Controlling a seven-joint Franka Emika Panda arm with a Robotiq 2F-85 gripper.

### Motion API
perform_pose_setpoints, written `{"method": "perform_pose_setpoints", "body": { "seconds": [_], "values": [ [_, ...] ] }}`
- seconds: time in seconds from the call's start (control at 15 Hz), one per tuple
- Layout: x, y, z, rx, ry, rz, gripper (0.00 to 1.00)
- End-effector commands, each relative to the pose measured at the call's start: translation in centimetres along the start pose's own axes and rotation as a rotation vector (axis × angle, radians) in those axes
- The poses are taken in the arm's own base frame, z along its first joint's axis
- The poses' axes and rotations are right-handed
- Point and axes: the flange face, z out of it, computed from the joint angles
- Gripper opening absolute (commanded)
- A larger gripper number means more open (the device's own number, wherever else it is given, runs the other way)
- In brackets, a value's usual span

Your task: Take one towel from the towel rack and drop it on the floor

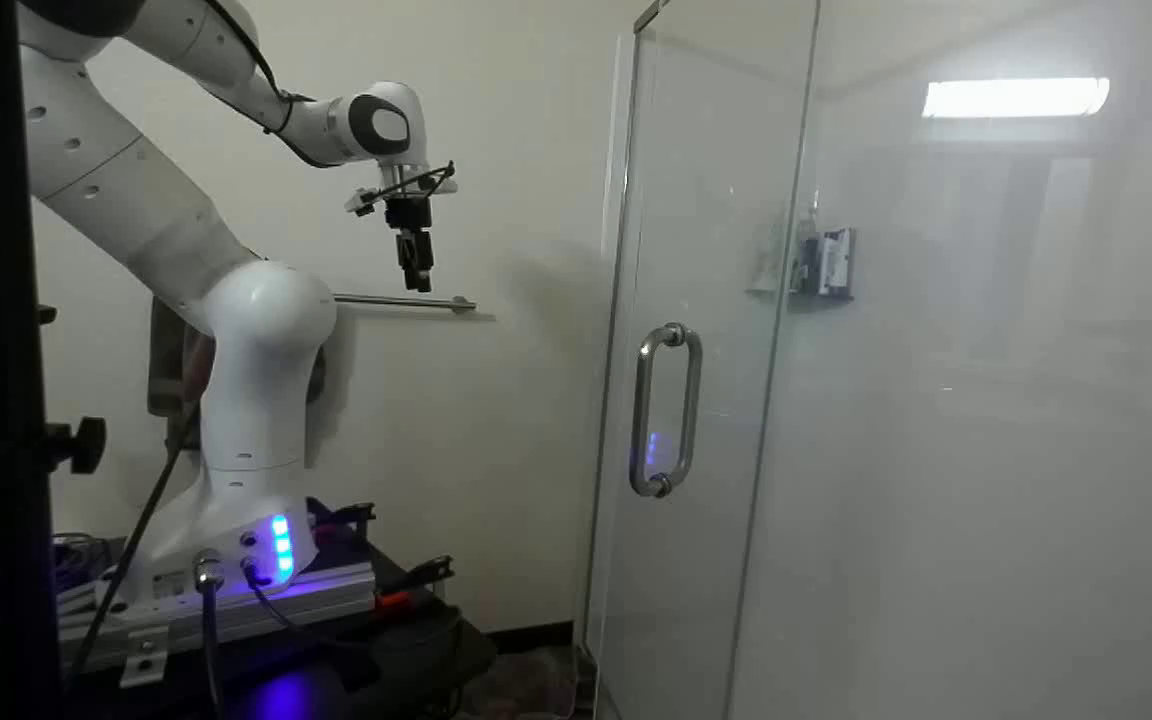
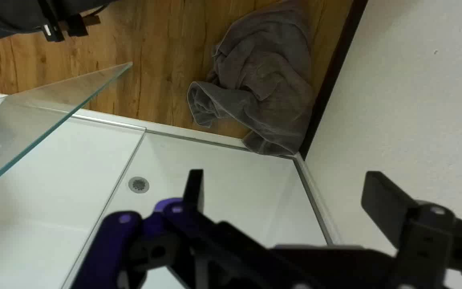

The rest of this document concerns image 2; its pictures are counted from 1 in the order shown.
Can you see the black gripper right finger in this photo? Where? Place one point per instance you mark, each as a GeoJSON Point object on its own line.
{"type": "Point", "coordinates": [426, 237]}

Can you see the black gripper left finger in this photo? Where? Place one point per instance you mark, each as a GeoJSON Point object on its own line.
{"type": "Point", "coordinates": [199, 253]}

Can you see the glass shower door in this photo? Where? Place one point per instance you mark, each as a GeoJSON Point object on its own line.
{"type": "Point", "coordinates": [27, 118]}

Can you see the round metal shower drain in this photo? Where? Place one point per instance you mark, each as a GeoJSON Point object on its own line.
{"type": "Point", "coordinates": [138, 185]}

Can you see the dark bag with clip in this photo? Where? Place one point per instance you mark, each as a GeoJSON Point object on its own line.
{"type": "Point", "coordinates": [53, 18]}

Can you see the grey towel on floor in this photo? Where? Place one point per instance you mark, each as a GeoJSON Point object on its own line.
{"type": "Point", "coordinates": [261, 79]}

